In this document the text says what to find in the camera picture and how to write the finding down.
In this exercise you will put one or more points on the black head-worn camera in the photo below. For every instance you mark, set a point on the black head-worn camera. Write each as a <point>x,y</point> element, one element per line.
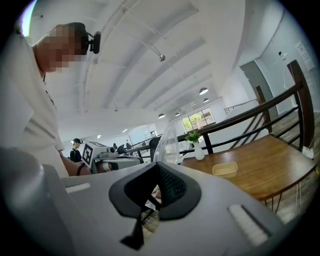
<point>96,42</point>

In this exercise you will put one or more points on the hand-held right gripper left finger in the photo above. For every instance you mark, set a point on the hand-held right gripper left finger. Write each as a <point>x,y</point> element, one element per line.
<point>117,196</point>

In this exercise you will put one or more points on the black wristband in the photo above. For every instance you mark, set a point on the black wristband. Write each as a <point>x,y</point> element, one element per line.
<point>80,169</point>

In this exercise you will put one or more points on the clear plastic container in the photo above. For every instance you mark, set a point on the clear plastic container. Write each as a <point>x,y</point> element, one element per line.
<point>168,145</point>

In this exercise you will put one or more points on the person's white shirt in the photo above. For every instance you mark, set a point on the person's white shirt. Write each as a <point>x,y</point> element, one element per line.
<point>27,105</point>

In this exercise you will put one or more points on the white wall poster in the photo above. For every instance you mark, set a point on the white wall poster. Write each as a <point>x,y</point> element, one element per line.
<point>305,55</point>

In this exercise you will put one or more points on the black framed window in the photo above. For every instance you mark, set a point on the black framed window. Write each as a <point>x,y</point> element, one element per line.
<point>198,118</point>

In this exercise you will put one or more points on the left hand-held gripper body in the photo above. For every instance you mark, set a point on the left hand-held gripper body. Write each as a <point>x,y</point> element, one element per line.
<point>87,153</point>

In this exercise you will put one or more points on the beige plastic tray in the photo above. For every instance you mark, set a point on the beige plastic tray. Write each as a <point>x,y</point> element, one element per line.
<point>225,169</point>

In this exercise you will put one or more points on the dark wooden railing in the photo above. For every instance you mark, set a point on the dark wooden railing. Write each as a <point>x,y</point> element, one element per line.
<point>303,100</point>

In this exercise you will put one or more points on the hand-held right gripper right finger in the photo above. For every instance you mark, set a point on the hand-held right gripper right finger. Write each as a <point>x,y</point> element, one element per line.
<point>191,197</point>

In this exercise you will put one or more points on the ceiling sprinkler head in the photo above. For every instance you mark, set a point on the ceiling sprinkler head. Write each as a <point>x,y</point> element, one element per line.
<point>162,58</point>

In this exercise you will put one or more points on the person's head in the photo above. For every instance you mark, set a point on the person's head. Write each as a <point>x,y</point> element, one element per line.
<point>58,48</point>

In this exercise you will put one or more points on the white wall security camera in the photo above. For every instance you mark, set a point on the white wall security camera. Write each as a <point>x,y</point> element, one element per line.
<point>283,55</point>

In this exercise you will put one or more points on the white vase with green plant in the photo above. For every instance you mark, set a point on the white vase with green plant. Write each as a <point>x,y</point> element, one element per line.
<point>198,151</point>

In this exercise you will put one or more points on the wooden table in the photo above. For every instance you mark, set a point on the wooden table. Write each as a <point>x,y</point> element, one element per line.
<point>265,162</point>

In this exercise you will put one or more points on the person's left forearm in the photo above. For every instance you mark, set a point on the person's left forearm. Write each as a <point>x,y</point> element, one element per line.
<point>70,166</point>

